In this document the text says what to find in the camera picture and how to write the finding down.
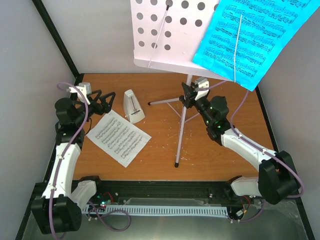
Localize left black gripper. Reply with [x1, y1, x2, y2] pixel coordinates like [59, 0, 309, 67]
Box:
[74, 89, 116, 126]

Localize white metronome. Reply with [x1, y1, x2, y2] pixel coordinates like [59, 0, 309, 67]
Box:
[123, 89, 145, 124]

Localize white sheet music page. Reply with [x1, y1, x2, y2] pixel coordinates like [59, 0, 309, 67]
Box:
[87, 110, 151, 168]

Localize blue sheet music page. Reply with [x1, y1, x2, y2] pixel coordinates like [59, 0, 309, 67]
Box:
[192, 0, 320, 91]

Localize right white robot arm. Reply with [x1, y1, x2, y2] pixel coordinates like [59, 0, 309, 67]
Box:
[179, 78, 304, 205]

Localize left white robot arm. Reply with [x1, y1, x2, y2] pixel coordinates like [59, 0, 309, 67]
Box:
[31, 90, 116, 236]

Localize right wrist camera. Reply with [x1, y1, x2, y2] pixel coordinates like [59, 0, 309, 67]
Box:
[191, 77, 210, 94]

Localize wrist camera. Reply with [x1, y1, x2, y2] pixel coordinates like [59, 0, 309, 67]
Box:
[67, 82, 92, 105]
[191, 77, 210, 94]

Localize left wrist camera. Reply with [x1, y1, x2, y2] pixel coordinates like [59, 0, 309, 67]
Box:
[67, 82, 92, 105]

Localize black aluminium frame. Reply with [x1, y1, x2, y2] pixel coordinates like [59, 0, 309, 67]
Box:
[15, 0, 315, 240]

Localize light blue cable duct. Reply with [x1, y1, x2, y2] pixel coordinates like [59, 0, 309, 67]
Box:
[97, 205, 229, 218]

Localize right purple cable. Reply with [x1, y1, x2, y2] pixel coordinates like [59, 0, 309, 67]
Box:
[207, 79, 305, 223]

